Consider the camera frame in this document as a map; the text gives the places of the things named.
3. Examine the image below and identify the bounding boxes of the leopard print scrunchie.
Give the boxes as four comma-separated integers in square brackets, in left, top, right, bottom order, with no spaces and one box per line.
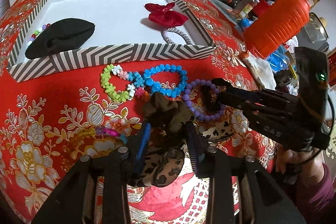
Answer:
[127,122,233,188]

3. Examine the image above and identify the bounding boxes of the purple bead bracelet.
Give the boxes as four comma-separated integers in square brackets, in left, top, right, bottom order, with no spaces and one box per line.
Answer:
[183,78,228,122]

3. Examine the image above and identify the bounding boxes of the red velvet bow scrunchie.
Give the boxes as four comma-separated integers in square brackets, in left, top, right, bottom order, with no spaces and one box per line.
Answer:
[145,2,188,28]

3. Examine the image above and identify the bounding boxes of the right hand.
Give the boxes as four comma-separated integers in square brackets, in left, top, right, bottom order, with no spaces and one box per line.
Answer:
[276,144,325,187]

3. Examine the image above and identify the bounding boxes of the white work glove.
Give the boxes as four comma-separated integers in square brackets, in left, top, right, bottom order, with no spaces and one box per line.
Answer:
[240,51,276,90]

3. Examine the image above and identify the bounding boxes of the blue plastic bag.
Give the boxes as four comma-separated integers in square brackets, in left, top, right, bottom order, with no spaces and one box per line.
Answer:
[266,46,290,73]

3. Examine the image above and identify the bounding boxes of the red floral tablecloth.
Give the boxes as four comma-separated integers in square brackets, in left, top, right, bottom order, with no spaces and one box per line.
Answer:
[0,0,279,224]

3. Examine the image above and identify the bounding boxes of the metal pot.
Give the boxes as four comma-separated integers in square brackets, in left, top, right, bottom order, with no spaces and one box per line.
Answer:
[296,12,329,53]

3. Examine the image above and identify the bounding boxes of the orange thermos flask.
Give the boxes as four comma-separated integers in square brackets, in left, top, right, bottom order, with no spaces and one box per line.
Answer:
[243,0,314,59]

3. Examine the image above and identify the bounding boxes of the clear plastic jar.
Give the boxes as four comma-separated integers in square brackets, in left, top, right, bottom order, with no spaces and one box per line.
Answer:
[232,0,260,20]

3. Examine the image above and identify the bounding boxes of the black fabric pouch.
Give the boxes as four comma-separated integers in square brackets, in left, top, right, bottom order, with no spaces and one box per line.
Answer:
[25,18,95,60]

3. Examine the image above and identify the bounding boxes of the striped white tray box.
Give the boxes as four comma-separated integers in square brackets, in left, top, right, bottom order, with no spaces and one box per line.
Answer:
[3,0,215,82]

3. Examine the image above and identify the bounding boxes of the green pastel flower bracelet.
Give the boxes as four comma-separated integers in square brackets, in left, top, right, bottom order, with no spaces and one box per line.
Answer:
[100,63,146,103]

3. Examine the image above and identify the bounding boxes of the blue bead bracelet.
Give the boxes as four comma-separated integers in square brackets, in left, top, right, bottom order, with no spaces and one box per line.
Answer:
[142,63,189,98]

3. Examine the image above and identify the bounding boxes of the white striped hair tie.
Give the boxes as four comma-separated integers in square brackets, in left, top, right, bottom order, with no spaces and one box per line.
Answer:
[162,27,195,46]

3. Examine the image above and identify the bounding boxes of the multicolour bead bracelet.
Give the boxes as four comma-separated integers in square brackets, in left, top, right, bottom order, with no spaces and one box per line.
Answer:
[27,23,51,46]

